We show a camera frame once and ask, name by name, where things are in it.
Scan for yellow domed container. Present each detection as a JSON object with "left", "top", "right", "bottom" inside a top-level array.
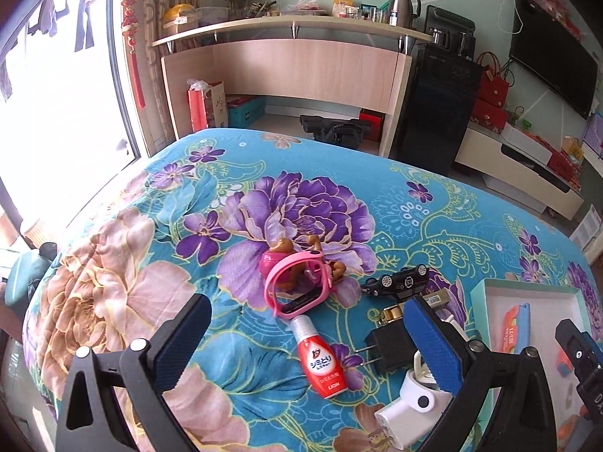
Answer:
[{"left": 161, "top": 3, "right": 198, "bottom": 37}]

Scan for red gift bag on floor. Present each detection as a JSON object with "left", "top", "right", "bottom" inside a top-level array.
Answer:
[{"left": 187, "top": 79, "right": 228, "bottom": 133}]

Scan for black bag under desk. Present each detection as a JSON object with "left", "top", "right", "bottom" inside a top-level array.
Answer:
[{"left": 300, "top": 115, "right": 371, "bottom": 150}]

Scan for cream TV stand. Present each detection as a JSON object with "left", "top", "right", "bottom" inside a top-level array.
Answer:
[{"left": 456, "top": 122, "right": 584, "bottom": 220}]

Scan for white charger with cable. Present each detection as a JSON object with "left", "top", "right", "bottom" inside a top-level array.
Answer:
[{"left": 374, "top": 351, "right": 453, "bottom": 450}]

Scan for black toy car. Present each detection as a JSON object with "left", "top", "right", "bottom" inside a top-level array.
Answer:
[{"left": 360, "top": 264, "right": 429, "bottom": 302}]

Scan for teal storage box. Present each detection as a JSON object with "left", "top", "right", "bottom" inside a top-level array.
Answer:
[{"left": 226, "top": 95, "right": 266, "bottom": 128}]

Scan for beige patterned curtain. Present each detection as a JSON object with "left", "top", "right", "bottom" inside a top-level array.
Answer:
[{"left": 137, "top": 0, "right": 202, "bottom": 154}]

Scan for floral blue table cloth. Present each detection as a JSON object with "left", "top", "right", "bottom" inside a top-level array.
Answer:
[{"left": 23, "top": 130, "right": 602, "bottom": 451}]

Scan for red white Lion bottle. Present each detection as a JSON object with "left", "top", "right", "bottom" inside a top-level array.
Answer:
[{"left": 290, "top": 315, "right": 347, "bottom": 399}]

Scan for pink watch with bear toy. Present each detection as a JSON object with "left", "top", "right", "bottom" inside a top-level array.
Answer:
[{"left": 257, "top": 235, "right": 346, "bottom": 321}]

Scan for white tray with green rim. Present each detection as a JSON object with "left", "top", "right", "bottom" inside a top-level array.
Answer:
[{"left": 466, "top": 279, "right": 593, "bottom": 451}]

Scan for red gift bags on stand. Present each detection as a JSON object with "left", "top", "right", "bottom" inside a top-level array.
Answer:
[{"left": 470, "top": 51, "right": 511, "bottom": 134}]

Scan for wall mounted black television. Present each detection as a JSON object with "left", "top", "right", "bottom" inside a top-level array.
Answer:
[{"left": 509, "top": 0, "right": 598, "bottom": 118}]

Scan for blue and coral toy block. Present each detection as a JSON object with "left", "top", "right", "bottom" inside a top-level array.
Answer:
[{"left": 501, "top": 302, "right": 530, "bottom": 354}]

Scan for steel thermos jug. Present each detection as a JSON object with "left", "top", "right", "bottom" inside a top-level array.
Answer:
[{"left": 389, "top": 0, "right": 422, "bottom": 29}]

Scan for black water dispenser cabinet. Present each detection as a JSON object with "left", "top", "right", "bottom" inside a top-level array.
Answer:
[{"left": 389, "top": 5, "right": 481, "bottom": 176}]

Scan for black power adapter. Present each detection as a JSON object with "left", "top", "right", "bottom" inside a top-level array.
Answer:
[{"left": 355, "top": 319, "right": 417, "bottom": 376}]

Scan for wooden curved desk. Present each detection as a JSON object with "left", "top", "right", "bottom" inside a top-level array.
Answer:
[{"left": 152, "top": 15, "right": 432, "bottom": 157}]

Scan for red hanging knot decoration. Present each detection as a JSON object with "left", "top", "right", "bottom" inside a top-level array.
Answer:
[{"left": 119, "top": 0, "right": 145, "bottom": 109}]

